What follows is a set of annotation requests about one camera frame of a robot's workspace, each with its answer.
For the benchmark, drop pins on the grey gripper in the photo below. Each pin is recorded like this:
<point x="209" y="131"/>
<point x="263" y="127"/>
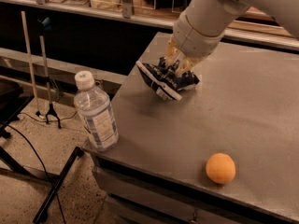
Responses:
<point x="193" y="38"/>

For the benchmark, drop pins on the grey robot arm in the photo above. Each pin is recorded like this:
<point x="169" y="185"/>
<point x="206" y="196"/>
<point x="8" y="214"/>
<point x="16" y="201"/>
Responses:
<point x="200" y="27"/>

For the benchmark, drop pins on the black folding stand frame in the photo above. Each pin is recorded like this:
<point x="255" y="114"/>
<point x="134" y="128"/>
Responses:
<point x="22" y="159"/>

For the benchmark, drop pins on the orange fruit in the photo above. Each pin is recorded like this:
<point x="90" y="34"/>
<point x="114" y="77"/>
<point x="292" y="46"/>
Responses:
<point x="220" y="168"/>

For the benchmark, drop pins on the black tripod stand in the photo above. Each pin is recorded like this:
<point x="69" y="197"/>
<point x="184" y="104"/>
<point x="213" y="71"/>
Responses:
<point x="44" y="25"/>

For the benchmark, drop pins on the white pole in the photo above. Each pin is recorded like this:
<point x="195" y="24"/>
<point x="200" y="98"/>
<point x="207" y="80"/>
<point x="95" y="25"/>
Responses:
<point x="31" y="68"/>

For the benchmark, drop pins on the grey table drawer unit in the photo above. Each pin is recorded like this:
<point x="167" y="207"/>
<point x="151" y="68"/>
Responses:
<point x="141" y="198"/>

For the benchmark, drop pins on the clear plastic water bottle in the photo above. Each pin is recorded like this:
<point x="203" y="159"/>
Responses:
<point x="95" y="110"/>

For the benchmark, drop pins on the metal shelf rail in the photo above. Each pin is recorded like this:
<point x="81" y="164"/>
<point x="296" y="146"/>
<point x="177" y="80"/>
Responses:
<point x="105" y="14"/>

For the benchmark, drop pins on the blue chip bag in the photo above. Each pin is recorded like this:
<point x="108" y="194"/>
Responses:
<point x="163" y="80"/>

